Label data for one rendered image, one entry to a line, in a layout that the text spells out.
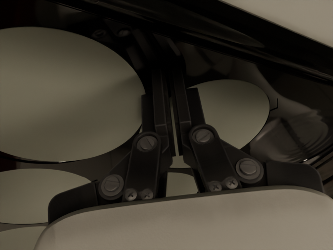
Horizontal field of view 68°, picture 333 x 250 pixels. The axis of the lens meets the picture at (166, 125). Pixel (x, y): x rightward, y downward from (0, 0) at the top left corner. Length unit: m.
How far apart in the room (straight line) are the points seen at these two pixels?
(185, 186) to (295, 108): 0.13
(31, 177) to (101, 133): 0.07
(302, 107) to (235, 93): 0.07
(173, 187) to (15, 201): 0.14
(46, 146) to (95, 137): 0.03
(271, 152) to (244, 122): 0.07
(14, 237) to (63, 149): 0.16
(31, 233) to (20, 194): 0.09
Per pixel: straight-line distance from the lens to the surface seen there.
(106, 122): 0.16
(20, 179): 0.21
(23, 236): 0.32
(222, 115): 0.18
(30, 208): 0.26
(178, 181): 0.25
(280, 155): 0.27
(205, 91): 0.16
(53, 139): 0.17
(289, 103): 0.20
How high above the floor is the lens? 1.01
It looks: 39 degrees down
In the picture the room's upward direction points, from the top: 164 degrees clockwise
